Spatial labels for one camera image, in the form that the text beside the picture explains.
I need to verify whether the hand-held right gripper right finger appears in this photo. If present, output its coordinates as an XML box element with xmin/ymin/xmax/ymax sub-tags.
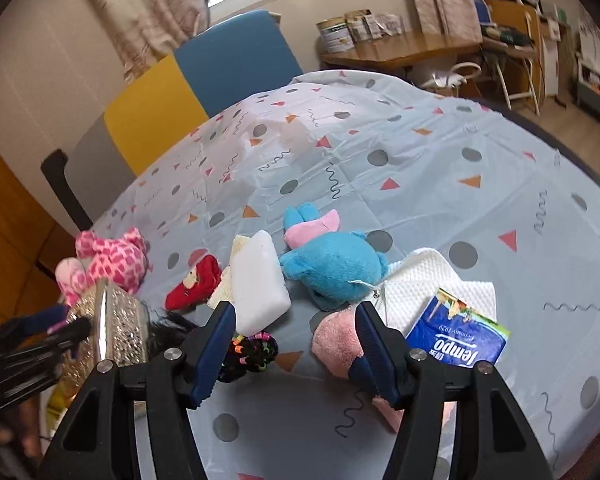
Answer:
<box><xmin>355</xmin><ymin>301</ymin><xmax>553</xmax><ymax>480</ymax></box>

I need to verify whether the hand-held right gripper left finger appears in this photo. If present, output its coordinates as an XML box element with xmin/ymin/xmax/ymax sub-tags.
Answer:
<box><xmin>40</xmin><ymin>301</ymin><xmax>237</xmax><ymax>480</ymax></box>

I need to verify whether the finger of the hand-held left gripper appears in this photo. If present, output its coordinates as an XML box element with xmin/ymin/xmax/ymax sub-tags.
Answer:
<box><xmin>45</xmin><ymin>316</ymin><xmax>92</xmax><ymax>350</ymax></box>
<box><xmin>27</xmin><ymin>305</ymin><xmax>70</xmax><ymax>333</ymax></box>

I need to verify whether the silver glitter box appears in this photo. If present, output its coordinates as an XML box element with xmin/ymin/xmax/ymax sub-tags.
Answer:
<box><xmin>62</xmin><ymin>280</ymin><xmax>151</xmax><ymax>401</ymax></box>

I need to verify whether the blue tissue packet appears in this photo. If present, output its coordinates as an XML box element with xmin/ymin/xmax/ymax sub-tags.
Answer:
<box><xmin>405</xmin><ymin>287</ymin><xmax>512</xmax><ymax>368</ymax></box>

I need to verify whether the blue plush toy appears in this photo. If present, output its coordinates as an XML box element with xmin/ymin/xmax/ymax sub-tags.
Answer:
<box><xmin>278</xmin><ymin>202</ymin><xmax>391</xmax><ymax>311</ymax></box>

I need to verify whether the black fluffy hair piece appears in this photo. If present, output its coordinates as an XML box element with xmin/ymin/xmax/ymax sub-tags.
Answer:
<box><xmin>140</xmin><ymin>305</ymin><xmax>201</xmax><ymax>361</ymax></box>

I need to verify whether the cream washcloth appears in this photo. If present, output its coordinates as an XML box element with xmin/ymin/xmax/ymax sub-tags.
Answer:
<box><xmin>206</xmin><ymin>235</ymin><xmax>246</xmax><ymax>311</ymax></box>

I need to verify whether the red plush toy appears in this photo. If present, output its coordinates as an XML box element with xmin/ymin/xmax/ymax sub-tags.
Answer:
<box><xmin>165</xmin><ymin>254</ymin><xmax>223</xmax><ymax>311</ymax></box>

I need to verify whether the pink spotted plush toy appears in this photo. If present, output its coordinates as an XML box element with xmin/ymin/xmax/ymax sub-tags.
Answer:
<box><xmin>55</xmin><ymin>227</ymin><xmax>151</xmax><ymax>308</ymax></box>

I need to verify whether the white foam block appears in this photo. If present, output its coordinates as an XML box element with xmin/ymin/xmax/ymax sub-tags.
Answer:
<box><xmin>229</xmin><ymin>230</ymin><xmax>292</xmax><ymax>336</ymax></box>

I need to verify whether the white paper towel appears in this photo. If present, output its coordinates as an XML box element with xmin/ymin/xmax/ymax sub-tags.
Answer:
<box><xmin>380</xmin><ymin>248</ymin><xmax>498</xmax><ymax>341</ymax></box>

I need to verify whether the wooden wardrobe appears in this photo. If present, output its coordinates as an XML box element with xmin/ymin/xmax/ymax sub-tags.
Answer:
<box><xmin>0</xmin><ymin>125</ymin><xmax>91</xmax><ymax>331</ymax></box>

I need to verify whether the patterned grey bedsheet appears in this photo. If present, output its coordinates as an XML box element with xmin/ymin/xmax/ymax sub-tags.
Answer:
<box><xmin>87</xmin><ymin>70</ymin><xmax>600</xmax><ymax>480</ymax></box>

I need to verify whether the colourful padded headboard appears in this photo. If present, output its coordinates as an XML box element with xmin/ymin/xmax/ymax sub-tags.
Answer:
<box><xmin>40</xmin><ymin>9</ymin><xmax>305</xmax><ymax>233</ymax></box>

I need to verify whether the wooden desk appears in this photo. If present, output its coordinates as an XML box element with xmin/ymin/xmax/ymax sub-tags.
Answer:
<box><xmin>316</xmin><ymin>30</ymin><xmax>483</xmax><ymax>81</ymax></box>

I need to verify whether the white tin can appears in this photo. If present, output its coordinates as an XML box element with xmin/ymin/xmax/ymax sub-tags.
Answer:
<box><xmin>316</xmin><ymin>17</ymin><xmax>355</xmax><ymax>55</ymax></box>

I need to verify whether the gold printed box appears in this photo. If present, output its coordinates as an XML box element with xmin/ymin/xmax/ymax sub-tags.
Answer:
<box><xmin>345</xmin><ymin>9</ymin><xmax>376</xmax><ymax>43</ymax></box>

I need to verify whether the white storage shelf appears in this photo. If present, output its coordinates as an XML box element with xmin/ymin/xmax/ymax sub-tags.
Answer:
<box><xmin>575</xmin><ymin>35</ymin><xmax>600</xmax><ymax>126</ymax></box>

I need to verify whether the black beaded hair tie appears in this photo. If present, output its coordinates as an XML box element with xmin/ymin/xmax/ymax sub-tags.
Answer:
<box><xmin>217</xmin><ymin>332</ymin><xmax>279</xmax><ymax>383</ymax></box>

